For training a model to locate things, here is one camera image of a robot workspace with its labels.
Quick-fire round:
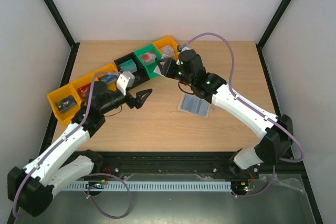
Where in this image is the black bin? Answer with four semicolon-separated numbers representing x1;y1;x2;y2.
114;52;150;88

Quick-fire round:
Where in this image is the black VIP card stack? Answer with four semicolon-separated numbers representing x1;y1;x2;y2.
56;95;77;113

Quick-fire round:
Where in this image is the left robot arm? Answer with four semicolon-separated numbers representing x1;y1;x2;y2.
7;80;152;218

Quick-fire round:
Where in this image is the yellow bin far left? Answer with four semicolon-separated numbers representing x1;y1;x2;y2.
47;84;81;126

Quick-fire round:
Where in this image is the red circle card stack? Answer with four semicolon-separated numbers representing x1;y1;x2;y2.
140;51;156;66

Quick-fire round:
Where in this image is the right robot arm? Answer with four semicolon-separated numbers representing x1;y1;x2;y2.
157;49;292;178

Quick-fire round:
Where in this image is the blue card stack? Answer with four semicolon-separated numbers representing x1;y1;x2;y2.
98;74;118;84

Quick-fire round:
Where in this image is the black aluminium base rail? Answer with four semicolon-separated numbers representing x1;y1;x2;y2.
26;151;308;180

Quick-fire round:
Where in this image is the yellow bin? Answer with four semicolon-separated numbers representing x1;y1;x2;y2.
94;63;120;91
47;84;81;126
70;74;94;101
153;36;179;60

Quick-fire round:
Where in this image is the left black frame post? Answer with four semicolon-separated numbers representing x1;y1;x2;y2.
27;0;79;49

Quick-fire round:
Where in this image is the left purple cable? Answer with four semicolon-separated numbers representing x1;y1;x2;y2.
12;71;133;217

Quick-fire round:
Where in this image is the green bin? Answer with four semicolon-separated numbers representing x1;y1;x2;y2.
134;44;162;79

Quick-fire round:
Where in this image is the black frame post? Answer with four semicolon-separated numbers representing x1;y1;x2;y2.
27;0;79;49
256;0;309;49

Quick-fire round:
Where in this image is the white patterned card stack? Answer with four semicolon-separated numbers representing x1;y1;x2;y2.
160;45;175;57

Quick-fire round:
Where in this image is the right black frame post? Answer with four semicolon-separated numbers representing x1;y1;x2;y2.
256;0;309;49

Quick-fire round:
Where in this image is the white slotted cable duct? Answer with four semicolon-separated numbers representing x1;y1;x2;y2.
64;181;232;192

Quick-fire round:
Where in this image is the beige card holder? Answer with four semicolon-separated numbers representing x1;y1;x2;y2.
177;93;211;118

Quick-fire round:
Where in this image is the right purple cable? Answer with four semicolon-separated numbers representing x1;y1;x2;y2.
179;32;305;199

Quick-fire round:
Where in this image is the purple cable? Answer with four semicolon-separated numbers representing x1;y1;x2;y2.
179;32;305;199
12;71;133;217

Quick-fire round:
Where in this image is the yellow bin far right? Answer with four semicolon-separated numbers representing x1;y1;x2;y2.
153;36;179;60

